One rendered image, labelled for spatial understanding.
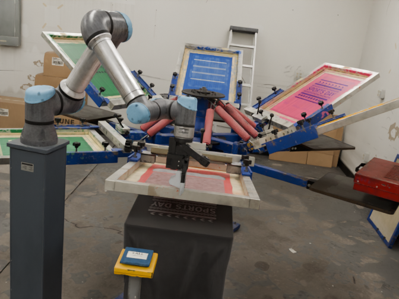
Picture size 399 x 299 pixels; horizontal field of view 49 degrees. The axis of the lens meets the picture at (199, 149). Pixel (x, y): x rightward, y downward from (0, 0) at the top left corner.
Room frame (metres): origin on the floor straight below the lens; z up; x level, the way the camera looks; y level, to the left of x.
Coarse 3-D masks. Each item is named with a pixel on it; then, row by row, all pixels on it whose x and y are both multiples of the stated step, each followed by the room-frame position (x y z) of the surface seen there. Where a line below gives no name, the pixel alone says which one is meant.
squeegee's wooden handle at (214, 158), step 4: (152, 148) 2.10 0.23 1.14; (156, 148) 2.10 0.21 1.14; (160, 148) 2.10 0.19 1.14; (152, 152) 2.09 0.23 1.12; (156, 152) 2.09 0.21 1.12; (160, 152) 2.09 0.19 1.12; (164, 152) 2.09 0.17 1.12; (208, 156) 2.09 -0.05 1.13; (212, 156) 2.09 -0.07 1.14; (216, 156) 2.09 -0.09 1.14; (220, 156) 2.09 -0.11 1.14; (224, 156) 2.10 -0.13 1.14; (212, 160) 2.09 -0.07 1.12; (216, 160) 2.09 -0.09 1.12; (220, 160) 2.09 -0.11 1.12; (224, 160) 2.09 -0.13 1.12; (228, 160) 2.09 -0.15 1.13
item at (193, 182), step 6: (210, 174) 2.12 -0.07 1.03; (216, 174) 2.14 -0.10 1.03; (222, 174) 2.16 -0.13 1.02; (228, 174) 2.18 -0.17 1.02; (192, 180) 1.90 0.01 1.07; (198, 180) 1.92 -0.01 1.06; (204, 180) 1.94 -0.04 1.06; (210, 180) 1.96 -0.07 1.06; (216, 180) 1.98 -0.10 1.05; (222, 180) 1.99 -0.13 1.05; (228, 180) 2.01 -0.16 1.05; (186, 186) 1.76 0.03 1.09; (192, 186) 1.77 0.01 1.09; (198, 186) 1.79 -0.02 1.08; (204, 186) 1.81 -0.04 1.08; (210, 186) 1.82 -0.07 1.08; (216, 186) 1.84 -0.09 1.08; (222, 186) 1.85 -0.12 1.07; (228, 186) 1.87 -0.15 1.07; (222, 192) 1.73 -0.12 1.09; (228, 192) 1.75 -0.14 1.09
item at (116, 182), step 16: (160, 160) 2.28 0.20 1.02; (112, 176) 1.62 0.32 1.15; (128, 176) 1.82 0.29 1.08; (240, 176) 2.06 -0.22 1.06; (128, 192) 1.53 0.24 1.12; (144, 192) 1.53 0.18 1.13; (160, 192) 1.53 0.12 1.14; (176, 192) 1.53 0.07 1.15; (192, 192) 1.53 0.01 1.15; (208, 192) 1.55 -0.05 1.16; (256, 192) 1.66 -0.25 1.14; (256, 208) 1.53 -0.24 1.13
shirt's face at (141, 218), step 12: (144, 204) 1.83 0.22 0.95; (132, 216) 1.70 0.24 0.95; (144, 216) 1.71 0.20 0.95; (156, 216) 1.73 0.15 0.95; (216, 216) 1.80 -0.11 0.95; (228, 216) 1.82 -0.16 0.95; (168, 228) 1.62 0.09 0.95; (180, 228) 1.64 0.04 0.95; (192, 228) 1.65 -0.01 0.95; (204, 228) 1.66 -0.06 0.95; (216, 228) 1.68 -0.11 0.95; (228, 228) 1.69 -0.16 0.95
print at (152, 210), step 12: (156, 204) 1.85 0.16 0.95; (168, 204) 1.87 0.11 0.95; (180, 204) 1.88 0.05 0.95; (192, 204) 1.90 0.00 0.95; (204, 204) 1.92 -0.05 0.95; (216, 204) 1.93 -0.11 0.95; (168, 216) 1.74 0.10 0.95; (180, 216) 1.76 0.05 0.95; (192, 216) 1.77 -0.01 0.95; (204, 216) 1.79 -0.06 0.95
